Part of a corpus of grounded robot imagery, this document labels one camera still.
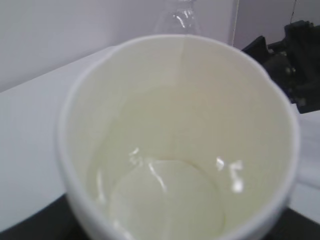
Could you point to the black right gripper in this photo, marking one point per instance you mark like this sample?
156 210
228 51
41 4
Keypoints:
293 63

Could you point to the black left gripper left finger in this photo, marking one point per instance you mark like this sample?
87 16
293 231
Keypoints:
54 222

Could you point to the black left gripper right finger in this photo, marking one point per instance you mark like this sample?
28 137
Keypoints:
293 226

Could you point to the clear green-label water bottle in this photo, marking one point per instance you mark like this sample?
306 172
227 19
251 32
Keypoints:
178 17

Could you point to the white paper cup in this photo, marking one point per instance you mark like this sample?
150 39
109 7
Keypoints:
177 137

